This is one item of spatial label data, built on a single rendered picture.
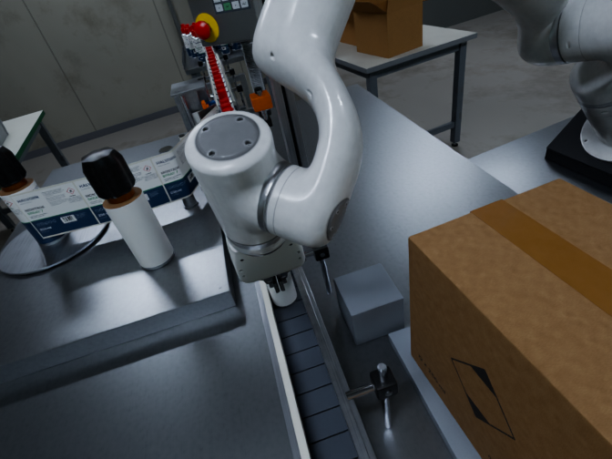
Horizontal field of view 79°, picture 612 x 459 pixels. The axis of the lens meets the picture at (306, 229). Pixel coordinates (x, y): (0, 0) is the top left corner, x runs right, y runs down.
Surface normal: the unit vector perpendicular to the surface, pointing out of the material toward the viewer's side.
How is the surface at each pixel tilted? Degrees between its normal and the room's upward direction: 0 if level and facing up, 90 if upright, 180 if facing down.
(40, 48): 90
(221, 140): 20
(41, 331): 0
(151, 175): 90
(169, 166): 90
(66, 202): 90
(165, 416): 0
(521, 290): 0
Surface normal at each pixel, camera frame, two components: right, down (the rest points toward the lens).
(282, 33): -0.33, -0.04
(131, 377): -0.18, -0.77
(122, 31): 0.38, 0.51
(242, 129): -0.06, -0.55
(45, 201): 0.15, 0.58
